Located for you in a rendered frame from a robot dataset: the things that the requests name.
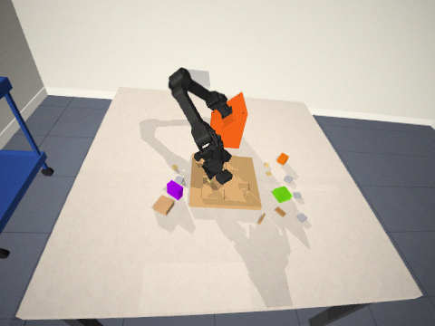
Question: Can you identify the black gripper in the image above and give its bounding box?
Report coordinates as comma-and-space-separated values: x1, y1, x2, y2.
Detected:
194, 151, 233, 185

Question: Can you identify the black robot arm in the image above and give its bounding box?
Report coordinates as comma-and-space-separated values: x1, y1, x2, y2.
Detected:
168, 67, 233, 172

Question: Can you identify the lime green cube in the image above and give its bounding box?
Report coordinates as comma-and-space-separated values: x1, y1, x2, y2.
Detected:
273, 186, 293, 203

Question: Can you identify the purple block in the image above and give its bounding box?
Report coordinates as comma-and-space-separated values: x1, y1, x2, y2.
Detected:
167, 180, 183, 200

